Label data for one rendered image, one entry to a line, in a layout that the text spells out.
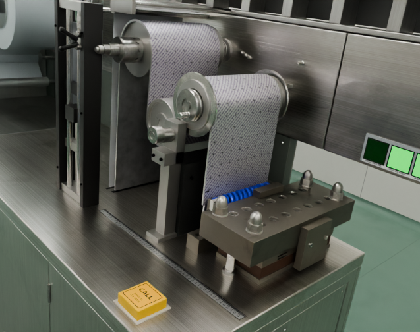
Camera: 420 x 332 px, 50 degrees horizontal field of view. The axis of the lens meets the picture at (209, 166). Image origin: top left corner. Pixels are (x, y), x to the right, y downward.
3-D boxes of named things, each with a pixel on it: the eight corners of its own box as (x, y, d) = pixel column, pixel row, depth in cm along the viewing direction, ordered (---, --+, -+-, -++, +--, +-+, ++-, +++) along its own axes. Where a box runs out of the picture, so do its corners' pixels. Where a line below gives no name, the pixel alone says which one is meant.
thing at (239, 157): (201, 204, 107) (210, 130, 100) (265, 185, 122) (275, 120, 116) (202, 205, 106) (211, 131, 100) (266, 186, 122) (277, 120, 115)
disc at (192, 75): (170, 127, 110) (175, 66, 104) (172, 126, 110) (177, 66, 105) (211, 145, 100) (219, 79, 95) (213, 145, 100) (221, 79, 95)
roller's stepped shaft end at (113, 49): (91, 55, 110) (92, 41, 109) (113, 55, 114) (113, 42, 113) (98, 57, 108) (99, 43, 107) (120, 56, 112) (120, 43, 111)
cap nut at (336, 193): (326, 197, 117) (329, 181, 115) (333, 193, 119) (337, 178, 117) (337, 202, 114) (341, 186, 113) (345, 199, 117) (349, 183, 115)
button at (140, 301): (117, 302, 89) (117, 292, 88) (146, 290, 93) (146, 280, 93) (137, 322, 84) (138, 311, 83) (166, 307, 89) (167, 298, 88)
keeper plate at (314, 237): (293, 267, 106) (301, 226, 102) (316, 254, 112) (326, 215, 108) (301, 272, 104) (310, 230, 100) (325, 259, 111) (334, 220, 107)
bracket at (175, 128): (144, 235, 114) (151, 120, 103) (165, 228, 118) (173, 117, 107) (156, 244, 111) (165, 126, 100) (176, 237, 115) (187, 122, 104)
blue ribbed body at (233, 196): (207, 208, 108) (208, 195, 106) (264, 190, 122) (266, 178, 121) (217, 214, 105) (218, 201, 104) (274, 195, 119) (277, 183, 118)
